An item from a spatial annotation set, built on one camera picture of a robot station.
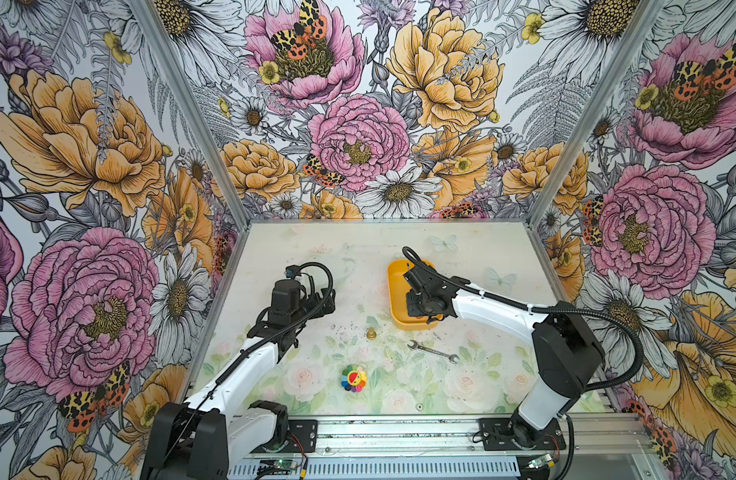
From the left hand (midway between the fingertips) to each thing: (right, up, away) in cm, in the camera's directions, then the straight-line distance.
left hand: (321, 303), depth 87 cm
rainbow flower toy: (+10, -19, -5) cm, 22 cm away
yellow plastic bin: (+22, +2, +5) cm, 23 cm away
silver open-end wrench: (+27, -13, +3) cm, 30 cm away
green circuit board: (-5, -35, -16) cm, 39 cm away
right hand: (+28, -3, +2) cm, 28 cm away
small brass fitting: (+14, -10, +4) cm, 18 cm away
